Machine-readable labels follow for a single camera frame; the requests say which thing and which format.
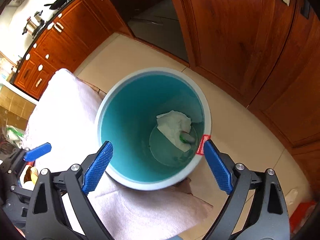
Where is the white paper towel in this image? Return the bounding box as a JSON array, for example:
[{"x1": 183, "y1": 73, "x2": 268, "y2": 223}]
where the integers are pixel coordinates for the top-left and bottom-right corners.
[{"x1": 156, "y1": 111, "x2": 191, "y2": 152}]

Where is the teal trash bin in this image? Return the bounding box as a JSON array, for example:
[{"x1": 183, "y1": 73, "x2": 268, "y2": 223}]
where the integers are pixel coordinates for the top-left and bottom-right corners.
[{"x1": 94, "y1": 67, "x2": 212, "y2": 191}]

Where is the striped grey white tablecloth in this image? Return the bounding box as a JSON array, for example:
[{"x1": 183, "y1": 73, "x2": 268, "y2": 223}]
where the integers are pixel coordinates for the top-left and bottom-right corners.
[{"x1": 23, "y1": 69, "x2": 213, "y2": 239}]

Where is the brown wooden cabinet door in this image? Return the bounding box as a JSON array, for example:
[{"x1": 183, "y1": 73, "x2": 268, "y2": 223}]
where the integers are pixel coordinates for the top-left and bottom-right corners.
[{"x1": 173, "y1": 0, "x2": 319, "y2": 176}]

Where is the brown wooden drawer cabinet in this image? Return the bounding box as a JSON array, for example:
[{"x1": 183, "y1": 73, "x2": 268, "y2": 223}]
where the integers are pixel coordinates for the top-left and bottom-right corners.
[{"x1": 14, "y1": 0, "x2": 132, "y2": 99}]

